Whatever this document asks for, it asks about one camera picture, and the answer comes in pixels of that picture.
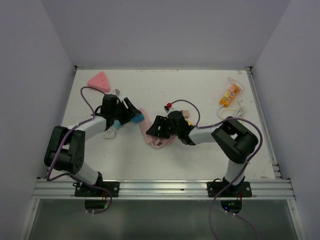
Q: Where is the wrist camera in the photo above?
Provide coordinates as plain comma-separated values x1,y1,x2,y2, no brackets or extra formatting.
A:
164,102,175,114
112,89,122,98

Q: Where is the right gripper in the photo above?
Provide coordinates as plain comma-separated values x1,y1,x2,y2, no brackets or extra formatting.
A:
147,116,181,140

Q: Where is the orange power strip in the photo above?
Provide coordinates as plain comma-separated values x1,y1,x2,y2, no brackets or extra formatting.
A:
219,84,241,108

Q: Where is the pink power strip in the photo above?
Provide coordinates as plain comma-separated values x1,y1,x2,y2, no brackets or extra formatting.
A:
139,108,176,149

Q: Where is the pink triangular socket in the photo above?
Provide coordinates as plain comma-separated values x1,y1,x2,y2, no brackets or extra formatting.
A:
87,71,111,93

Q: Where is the white adapter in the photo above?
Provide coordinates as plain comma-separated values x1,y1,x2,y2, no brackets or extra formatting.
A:
102,126,117,139

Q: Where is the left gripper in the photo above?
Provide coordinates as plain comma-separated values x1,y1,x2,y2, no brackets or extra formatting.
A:
111,97,141,125

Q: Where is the white coiled cable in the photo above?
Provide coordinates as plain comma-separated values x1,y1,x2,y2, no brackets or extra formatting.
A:
216,99,247,122

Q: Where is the aluminium frame rail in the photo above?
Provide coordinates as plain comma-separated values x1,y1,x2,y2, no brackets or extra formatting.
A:
32,178,295,200

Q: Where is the yellow charger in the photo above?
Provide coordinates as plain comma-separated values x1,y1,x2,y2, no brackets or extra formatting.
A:
223,91,231,99

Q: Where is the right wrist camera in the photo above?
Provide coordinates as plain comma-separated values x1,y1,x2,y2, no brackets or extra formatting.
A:
164,102,175,114

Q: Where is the teal usb charger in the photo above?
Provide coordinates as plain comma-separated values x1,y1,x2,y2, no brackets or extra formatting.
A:
113,120,123,130

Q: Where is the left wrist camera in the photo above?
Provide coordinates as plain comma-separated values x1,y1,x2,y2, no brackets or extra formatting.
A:
112,89,122,98

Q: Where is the blue adapter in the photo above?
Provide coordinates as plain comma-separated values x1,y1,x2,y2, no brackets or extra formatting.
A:
131,114,145,123

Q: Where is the pink charger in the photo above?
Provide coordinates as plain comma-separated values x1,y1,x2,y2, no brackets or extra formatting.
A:
229,86,238,92

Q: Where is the pink brown plug cube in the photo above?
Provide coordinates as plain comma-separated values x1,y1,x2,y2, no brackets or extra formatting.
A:
180,110,190,119

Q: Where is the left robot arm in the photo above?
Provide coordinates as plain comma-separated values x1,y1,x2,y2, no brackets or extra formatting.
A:
44,94,144,197

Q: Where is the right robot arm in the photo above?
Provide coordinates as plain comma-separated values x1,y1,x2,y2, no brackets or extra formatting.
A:
146,110,263,197

